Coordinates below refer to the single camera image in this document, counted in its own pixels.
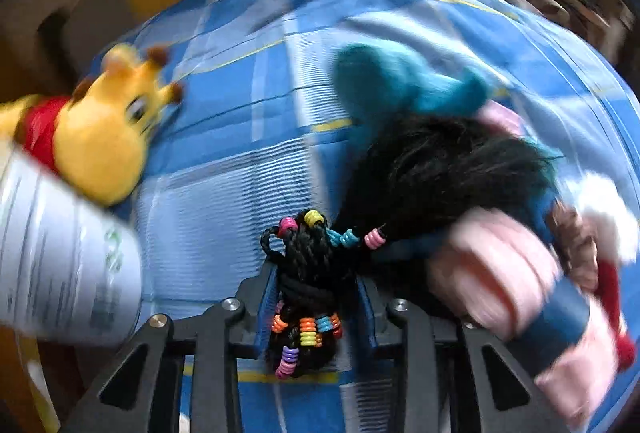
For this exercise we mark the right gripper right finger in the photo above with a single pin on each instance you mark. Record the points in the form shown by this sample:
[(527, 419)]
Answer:
[(376, 335)]

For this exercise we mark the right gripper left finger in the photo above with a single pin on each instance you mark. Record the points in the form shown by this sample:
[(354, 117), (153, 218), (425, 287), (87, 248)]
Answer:
[(259, 297)]

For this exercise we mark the pink yarn skein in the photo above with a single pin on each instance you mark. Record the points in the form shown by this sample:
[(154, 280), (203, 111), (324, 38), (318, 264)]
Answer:
[(494, 272)]

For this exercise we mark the red plush item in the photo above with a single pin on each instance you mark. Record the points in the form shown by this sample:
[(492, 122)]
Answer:
[(608, 292)]

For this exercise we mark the teal plush doll pink dress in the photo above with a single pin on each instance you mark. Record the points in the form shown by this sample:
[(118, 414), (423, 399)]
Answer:
[(377, 83)]

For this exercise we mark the clear plastic bag of cotton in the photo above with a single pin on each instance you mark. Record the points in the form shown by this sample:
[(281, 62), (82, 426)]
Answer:
[(597, 201)]

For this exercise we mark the blue plaid bed sheet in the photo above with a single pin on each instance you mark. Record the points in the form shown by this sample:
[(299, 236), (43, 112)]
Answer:
[(260, 134)]

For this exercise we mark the white protein powder can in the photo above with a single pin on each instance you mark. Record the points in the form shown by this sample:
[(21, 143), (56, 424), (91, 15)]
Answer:
[(70, 271)]

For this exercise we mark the yellow plush bear toy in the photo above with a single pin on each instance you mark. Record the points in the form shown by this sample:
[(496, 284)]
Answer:
[(97, 139)]

